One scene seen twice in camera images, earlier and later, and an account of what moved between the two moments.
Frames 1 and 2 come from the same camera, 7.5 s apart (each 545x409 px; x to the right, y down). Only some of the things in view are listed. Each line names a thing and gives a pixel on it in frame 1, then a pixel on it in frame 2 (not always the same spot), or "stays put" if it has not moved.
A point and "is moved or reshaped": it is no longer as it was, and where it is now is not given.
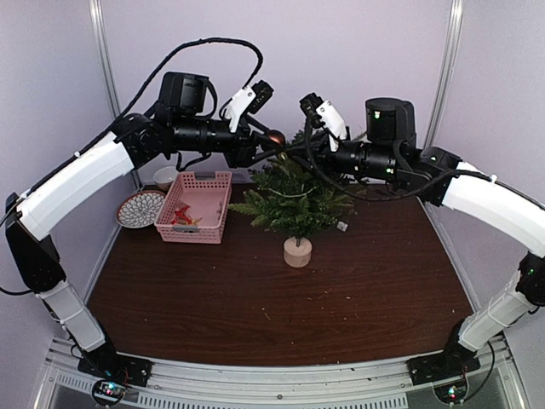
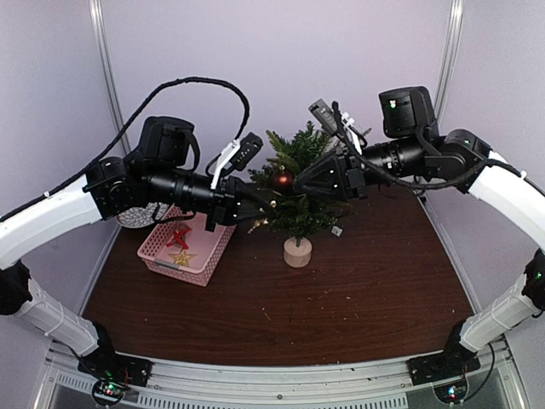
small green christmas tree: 290,196 stays put
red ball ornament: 277,136 to 283,180
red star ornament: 180,215 to 179,239
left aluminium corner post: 101,42 stays put
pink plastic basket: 209,197 is moved or reshaped
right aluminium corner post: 452,46 stays put
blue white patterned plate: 140,209 stays put
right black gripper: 320,150 to 354,183
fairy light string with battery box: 341,225 to 336,230
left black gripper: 242,152 to 226,202
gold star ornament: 193,221 to 183,258
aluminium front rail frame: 501,384 stays put
